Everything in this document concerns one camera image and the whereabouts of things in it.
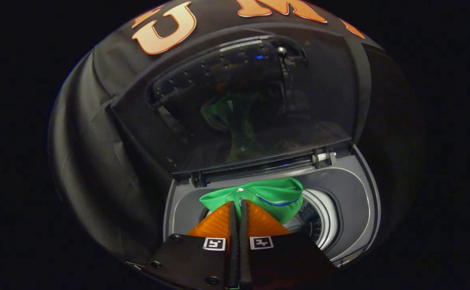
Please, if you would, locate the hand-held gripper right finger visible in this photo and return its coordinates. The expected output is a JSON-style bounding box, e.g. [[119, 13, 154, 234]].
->
[[238, 200, 338, 290]]

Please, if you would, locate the green polo shirt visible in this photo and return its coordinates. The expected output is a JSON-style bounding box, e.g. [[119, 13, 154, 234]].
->
[[200, 177, 304, 226]]

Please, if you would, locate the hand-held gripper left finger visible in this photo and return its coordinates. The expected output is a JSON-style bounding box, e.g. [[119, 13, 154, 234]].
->
[[144, 201, 239, 290]]

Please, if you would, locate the dark glass washing machine lid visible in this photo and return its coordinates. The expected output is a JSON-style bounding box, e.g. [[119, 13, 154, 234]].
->
[[110, 35, 371, 178]]

